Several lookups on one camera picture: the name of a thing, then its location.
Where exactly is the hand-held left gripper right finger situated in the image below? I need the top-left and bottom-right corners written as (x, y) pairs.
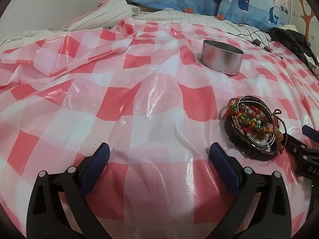
top-left (209, 142), bottom-right (293, 239)

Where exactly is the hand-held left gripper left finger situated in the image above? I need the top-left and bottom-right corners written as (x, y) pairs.
top-left (26, 142), bottom-right (110, 239)

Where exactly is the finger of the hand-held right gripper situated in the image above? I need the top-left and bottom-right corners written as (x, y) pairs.
top-left (301, 125), bottom-right (319, 143)
top-left (283, 129), bottom-right (309, 159)

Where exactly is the black braided leather bracelet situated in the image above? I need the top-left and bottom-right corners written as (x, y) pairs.
top-left (224, 116), bottom-right (278, 161)

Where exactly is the white bead bracelet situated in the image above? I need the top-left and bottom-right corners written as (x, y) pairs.
top-left (249, 119), bottom-right (272, 146)

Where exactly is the silver bangle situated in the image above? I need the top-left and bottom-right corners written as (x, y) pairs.
top-left (234, 100), bottom-right (277, 147)

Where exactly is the red string bracelet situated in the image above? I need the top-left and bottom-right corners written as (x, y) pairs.
top-left (270, 108), bottom-right (287, 153)

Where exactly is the colourful beaded bracelet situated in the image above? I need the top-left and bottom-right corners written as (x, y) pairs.
top-left (227, 97), bottom-right (268, 133)

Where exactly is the round metal tin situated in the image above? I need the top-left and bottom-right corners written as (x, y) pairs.
top-left (201, 39), bottom-right (244, 76)

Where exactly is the white cloth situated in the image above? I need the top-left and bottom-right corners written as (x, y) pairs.
top-left (308, 56), bottom-right (319, 76)

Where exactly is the pink checked plastic tablecloth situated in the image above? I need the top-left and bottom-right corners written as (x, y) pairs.
top-left (0, 17), bottom-right (319, 239)

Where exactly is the black jacket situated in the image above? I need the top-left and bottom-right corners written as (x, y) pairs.
top-left (269, 27), bottom-right (317, 66)

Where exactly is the narrow blue whale pillow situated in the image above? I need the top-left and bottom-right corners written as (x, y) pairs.
top-left (217, 0), bottom-right (292, 31)

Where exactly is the white striped bedsheet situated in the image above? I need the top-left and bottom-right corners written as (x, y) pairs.
top-left (0, 0), bottom-right (250, 55)

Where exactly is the black cable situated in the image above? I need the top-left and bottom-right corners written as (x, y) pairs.
top-left (238, 23), bottom-right (272, 51)

